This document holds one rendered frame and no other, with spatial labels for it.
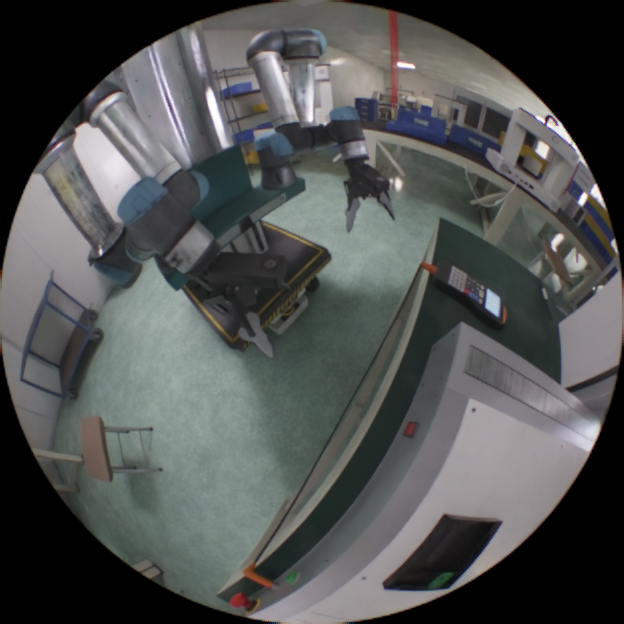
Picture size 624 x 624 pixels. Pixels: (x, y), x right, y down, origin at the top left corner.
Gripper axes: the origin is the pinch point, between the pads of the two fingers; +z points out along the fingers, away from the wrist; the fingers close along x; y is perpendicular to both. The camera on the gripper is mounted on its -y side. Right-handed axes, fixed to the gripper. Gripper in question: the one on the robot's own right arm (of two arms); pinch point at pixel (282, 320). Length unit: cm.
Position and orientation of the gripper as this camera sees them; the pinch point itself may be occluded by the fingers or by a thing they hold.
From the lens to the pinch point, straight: 41.1
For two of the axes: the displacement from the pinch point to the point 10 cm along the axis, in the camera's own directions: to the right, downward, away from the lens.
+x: -1.5, 8.5, -5.1
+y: -8.6, 1.4, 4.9
